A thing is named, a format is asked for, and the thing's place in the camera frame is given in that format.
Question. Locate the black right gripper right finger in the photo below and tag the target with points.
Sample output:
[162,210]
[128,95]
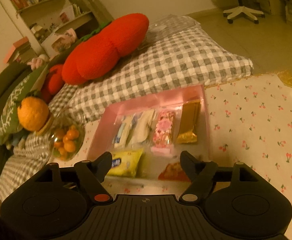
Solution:
[201,175]

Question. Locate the stack of books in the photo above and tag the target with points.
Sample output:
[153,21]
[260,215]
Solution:
[21,51]

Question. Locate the red tomato plush cushion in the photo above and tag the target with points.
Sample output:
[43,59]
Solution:
[99,54]

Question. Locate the grey checkered quilt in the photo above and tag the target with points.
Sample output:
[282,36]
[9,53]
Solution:
[183,55]

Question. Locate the blue white bread pack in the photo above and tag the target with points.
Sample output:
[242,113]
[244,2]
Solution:
[121,137]

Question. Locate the pink nougat snack pack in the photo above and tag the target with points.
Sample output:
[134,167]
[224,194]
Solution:
[162,141]

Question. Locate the large orange citrus fruit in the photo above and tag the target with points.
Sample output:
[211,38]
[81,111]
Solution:
[33,113]

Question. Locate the cherry print tablecloth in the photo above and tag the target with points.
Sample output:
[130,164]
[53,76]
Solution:
[250,121]

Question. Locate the gold snack bar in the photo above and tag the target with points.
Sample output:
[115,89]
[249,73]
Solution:
[187,130]

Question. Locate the glass jar with kumquats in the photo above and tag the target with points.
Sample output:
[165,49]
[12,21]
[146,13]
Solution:
[63,136]

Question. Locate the yellow snack pack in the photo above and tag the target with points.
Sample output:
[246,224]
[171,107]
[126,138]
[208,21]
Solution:
[125,163]

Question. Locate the orange red snack pack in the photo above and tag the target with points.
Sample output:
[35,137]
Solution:
[174,172]

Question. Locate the small red plush cushion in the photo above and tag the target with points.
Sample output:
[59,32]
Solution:
[53,83]

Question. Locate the clear white bread pack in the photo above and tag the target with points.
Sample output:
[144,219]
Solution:
[142,127]

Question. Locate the green white patterned pillow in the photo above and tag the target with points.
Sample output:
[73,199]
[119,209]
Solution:
[9,122]

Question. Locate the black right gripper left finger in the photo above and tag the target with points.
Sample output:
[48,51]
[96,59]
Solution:
[91,174]

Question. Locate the pink silver shallow box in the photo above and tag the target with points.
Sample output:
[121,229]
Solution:
[150,165]

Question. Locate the white bookshelf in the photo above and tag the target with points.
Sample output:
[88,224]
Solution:
[42,21]

